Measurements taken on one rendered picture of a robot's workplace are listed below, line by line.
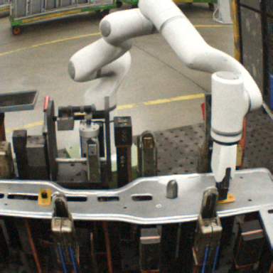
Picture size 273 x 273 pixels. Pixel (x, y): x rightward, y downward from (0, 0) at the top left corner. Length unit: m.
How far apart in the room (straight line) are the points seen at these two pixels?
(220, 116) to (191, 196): 0.27
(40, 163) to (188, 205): 0.45
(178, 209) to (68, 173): 0.40
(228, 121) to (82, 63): 0.73
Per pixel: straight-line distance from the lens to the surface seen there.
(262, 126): 2.55
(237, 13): 4.49
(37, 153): 1.49
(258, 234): 1.25
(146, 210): 1.31
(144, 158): 1.47
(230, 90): 1.17
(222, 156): 1.23
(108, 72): 1.85
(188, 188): 1.40
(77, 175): 1.54
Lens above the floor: 1.73
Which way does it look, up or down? 26 degrees down
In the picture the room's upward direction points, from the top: 1 degrees counter-clockwise
